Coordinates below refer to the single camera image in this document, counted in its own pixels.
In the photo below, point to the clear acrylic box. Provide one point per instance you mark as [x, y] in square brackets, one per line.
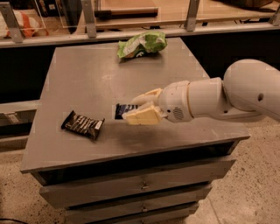
[68, 11]

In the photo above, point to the grey drawer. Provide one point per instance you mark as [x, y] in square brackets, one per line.
[148, 202]
[159, 214]
[118, 185]

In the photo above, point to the green chip bag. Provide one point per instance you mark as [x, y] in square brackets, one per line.
[141, 44]

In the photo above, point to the orange white cloth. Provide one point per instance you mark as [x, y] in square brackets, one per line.
[27, 24]

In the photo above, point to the bottom grey drawer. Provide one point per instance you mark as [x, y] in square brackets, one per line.
[159, 214]

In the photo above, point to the black rxbar chocolate wrapper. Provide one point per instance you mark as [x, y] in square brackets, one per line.
[83, 125]

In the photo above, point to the metal bracket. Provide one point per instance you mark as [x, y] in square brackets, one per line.
[11, 21]
[89, 18]
[191, 16]

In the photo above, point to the middle grey drawer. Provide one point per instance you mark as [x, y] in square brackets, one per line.
[148, 202]

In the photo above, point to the blue rxbar blueberry wrapper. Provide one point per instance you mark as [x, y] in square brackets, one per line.
[120, 109]

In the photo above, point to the right metal bracket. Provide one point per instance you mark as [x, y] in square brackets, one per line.
[191, 16]

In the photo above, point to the middle metal bracket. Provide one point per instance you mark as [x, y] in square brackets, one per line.
[89, 18]

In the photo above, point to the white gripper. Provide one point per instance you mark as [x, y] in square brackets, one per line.
[174, 101]

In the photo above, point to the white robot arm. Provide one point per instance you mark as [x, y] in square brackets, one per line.
[248, 90]

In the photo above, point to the top grey drawer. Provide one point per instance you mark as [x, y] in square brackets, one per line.
[118, 185]

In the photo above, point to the grey drawer cabinet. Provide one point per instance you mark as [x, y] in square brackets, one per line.
[90, 80]

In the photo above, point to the left metal bracket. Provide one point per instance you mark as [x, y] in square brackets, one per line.
[11, 21]

